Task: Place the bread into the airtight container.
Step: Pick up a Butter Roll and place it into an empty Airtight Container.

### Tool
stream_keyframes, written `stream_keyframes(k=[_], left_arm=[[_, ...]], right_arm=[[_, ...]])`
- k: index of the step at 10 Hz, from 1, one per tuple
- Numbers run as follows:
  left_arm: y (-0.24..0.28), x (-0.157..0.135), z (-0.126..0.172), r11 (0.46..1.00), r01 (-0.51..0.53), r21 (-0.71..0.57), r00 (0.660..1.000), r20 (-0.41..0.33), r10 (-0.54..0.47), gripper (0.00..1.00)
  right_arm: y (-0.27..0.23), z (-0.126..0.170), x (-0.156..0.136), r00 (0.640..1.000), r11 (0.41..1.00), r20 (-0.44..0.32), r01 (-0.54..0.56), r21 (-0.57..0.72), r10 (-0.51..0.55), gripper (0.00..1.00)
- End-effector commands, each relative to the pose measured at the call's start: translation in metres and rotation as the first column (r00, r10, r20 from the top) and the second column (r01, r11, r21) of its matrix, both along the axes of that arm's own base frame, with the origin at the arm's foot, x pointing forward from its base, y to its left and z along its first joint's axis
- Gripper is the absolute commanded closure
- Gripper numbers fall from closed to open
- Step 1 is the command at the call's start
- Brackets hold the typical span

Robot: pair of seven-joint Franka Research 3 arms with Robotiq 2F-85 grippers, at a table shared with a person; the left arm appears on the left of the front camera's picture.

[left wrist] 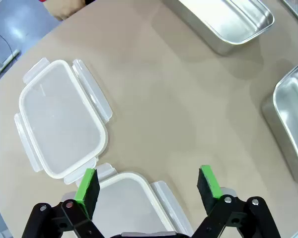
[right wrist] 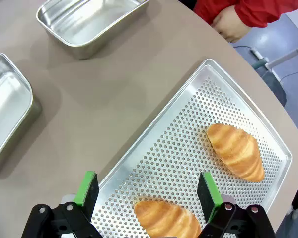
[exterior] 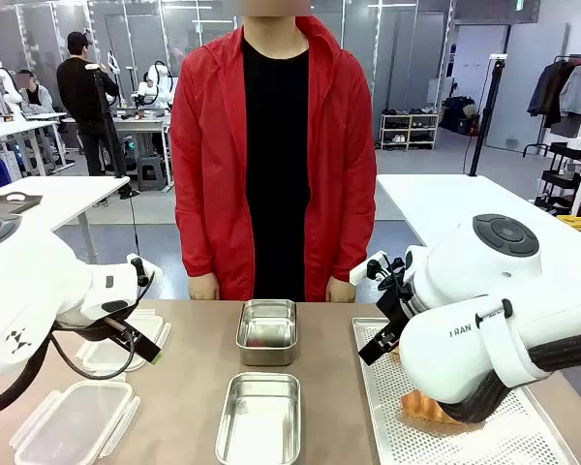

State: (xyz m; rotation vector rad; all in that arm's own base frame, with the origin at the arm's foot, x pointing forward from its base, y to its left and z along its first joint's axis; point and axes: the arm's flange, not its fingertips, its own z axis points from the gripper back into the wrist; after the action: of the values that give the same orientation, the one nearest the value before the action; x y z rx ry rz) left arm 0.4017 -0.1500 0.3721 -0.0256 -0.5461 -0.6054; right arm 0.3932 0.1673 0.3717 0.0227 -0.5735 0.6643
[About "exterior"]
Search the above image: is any person's left forearm red sleeve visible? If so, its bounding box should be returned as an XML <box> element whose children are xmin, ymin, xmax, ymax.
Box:
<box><xmin>329</xmin><ymin>202</ymin><xmax>378</xmax><ymax>283</ymax></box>

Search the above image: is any person's right forearm red sleeve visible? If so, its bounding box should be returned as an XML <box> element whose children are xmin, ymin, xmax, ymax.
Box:
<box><xmin>175</xmin><ymin>202</ymin><xmax>220</xmax><ymax>281</ymax></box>

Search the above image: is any large steel container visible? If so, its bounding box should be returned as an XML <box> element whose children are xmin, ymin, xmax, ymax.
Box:
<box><xmin>214</xmin><ymin>371</ymin><xmax>302</xmax><ymax>465</ymax></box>

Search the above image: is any small steel container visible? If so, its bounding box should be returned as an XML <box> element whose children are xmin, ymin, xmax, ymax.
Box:
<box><xmin>235</xmin><ymin>298</ymin><xmax>299</xmax><ymax>367</ymax></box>

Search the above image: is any person's right hand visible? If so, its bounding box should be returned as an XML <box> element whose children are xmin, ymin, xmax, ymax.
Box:
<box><xmin>189</xmin><ymin>274</ymin><xmax>222</xmax><ymax>302</ymax></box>

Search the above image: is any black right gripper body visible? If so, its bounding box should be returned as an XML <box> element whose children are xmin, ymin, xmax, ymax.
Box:
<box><xmin>375</xmin><ymin>269</ymin><xmax>420</xmax><ymax>336</ymax></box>

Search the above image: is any long white side table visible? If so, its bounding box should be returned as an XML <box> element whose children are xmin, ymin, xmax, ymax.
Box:
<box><xmin>375</xmin><ymin>172</ymin><xmax>581</xmax><ymax>295</ymax></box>

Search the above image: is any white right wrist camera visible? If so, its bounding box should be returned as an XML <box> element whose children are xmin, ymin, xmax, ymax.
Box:
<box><xmin>349</xmin><ymin>250</ymin><xmax>389</xmax><ymax>286</ymax></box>

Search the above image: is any small clear clip lid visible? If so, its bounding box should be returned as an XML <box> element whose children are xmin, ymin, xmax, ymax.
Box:
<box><xmin>75</xmin><ymin>309</ymin><xmax>172</xmax><ymax>374</ymax></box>

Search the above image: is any white shoe rack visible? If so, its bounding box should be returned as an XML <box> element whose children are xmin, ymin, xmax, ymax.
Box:
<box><xmin>379</xmin><ymin>111</ymin><xmax>442</xmax><ymax>152</ymax></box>

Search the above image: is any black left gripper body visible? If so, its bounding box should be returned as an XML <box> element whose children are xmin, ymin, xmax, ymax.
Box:
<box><xmin>57</xmin><ymin>312</ymin><xmax>142</xmax><ymax>343</ymax></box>

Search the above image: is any brown wooden serving tray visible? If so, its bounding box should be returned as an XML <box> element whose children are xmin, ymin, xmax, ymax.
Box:
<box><xmin>0</xmin><ymin>192</ymin><xmax>45</xmax><ymax>222</ymax></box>

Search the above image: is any black camera tripod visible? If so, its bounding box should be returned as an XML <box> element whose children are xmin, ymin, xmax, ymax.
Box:
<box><xmin>83</xmin><ymin>62</ymin><xmax>140</xmax><ymax>200</ymax></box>

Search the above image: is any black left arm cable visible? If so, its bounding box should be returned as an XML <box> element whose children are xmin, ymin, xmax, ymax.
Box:
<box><xmin>0</xmin><ymin>328</ymin><xmax>139</xmax><ymax>422</ymax></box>

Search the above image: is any perforated metal baking tray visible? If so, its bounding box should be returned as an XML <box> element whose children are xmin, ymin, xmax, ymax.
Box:
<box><xmin>352</xmin><ymin>317</ymin><xmax>580</xmax><ymax>465</ymax></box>

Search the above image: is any black bags pile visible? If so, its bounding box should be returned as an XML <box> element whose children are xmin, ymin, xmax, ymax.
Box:
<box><xmin>440</xmin><ymin>95</ymin><xmax>479</xmax><ymax>137</ymax></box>

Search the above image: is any person in red jacket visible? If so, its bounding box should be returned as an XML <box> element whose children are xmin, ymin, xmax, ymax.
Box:
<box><xmin>169</xmin><ymin>0</ymin><xmax>379</xmax><ymax>304</ymax></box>

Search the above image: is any golden brown croissant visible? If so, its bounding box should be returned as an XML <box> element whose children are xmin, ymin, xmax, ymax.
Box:
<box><xmin>399</xmin><ymin>387</ymin><xmax>485</xmax><ymax>427</ymax></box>

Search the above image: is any large clear clip lid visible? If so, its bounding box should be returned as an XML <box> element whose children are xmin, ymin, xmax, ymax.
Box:
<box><xmin>9</xmin><ymin>379</ymin><xmax>141</xmax><ymax>465</ymax></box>

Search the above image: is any black utility cart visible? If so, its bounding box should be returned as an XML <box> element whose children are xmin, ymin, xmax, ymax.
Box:
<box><xmin>534</xmin><ymin>140</ymin><xmax>581</xmax><ymax>217</ymax></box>

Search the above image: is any white table with brown tray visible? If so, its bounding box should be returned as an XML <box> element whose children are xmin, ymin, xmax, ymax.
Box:
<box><xmin>0</xmin><ymin>174</ymin><xmax>132</xmax><ymax>265</ymax></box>

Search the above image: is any clothes rack with jackets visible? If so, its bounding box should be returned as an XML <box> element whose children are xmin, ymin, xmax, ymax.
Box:
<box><xmin>522</xmin><ymin>53</ymin><xmax>581</xmax><ymax>159</ymax></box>

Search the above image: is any black right arm cable sleeve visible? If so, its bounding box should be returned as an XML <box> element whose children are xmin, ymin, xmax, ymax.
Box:
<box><xmin>435</xmin><ymin>331</ymin><xmax>581</xmax><ymax>428</ymax></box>

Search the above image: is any man in black with cap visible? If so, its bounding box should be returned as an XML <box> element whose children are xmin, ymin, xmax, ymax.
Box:
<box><xmin>56</xmin><ymin>30</ymin><xmax>123</xmax><ymax>177</ymax></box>

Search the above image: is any black pole with white camera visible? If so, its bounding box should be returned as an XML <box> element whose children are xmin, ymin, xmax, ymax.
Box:
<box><xmin>468</xmin><ymin>53</ymin><xmax>509</xmax><ymax>178</ymax></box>

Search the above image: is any seated person in grey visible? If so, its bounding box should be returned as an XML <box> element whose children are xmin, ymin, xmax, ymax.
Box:
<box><xmin>15</xmin><ymin>69</ymin><xmax>55</xmax><ymax>118</ymax></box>

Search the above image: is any white background workbench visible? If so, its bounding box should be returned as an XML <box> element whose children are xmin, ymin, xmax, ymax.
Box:
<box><xmin>0</xmin><ymin>111</ymin><xmax>76</xmax><ymax>176</ymax></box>

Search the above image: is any person's left hand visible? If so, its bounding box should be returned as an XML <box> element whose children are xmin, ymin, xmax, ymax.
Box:
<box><xmin>324</xmin><ymin>279</ymin><xmax>357</xmax><ymax>305</ymax></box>

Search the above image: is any grey plastic step stool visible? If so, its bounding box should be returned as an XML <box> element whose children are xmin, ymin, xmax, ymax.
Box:
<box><xmin>136</xmin><ymin>155</ymin><xmax>168</xmax><ymax>193</ymax></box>

